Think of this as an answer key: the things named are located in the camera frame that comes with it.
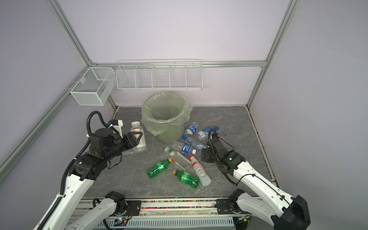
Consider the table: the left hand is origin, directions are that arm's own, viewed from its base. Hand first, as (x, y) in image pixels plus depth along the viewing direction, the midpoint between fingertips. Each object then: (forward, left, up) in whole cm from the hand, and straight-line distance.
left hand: (139, 137), depth 69 cm
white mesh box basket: (+42, +36, -1) cm, 56 cm away
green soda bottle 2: (-13, -22, -23) cm, 34 cm away
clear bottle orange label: (-5, -2, -1) cm, 5 cm away
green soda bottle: (-7, -6, -23) cm, 25 cm away
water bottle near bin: (+19, -27, -23) cm, 40 cm away
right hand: (-4, -35, -15) cm, 38 cm away
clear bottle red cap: (-11, -30, -23) cm, 39 cm away
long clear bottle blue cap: (+9, -29, -24) cm, 39 cm away
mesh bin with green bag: (+30, -8, -18) cm, 35 cm away
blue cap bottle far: (+13, -35, -23) cm, 43 cm away
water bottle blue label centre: (+4, -22, -22) cm, 31 cm away
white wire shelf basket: (+49, -9, +2) cm, 50 cm away
